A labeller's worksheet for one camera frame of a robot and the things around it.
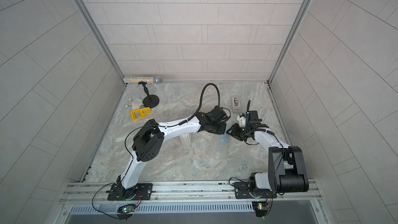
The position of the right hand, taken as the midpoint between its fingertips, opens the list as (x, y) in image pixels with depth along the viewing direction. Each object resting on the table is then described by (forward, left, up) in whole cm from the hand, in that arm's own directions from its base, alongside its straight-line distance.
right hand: (229, 131), depth 88 cm
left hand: (0, +1, 0) cm, 1 cm away
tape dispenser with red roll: (+18, -7, +1) cm, 20 cm away
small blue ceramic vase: (-5, +4, +2) cm, 7 cm away
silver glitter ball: (+24, +39, +21) cm, 50 cm away
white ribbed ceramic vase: (-7, +24, +6) cm, 25 cm away
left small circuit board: (-33, +49, +1) cm, 59 cm away
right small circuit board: (-36, -9, -5) cm, 37 cm away
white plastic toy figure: (+23, +58, +2) cm, 62 cm away
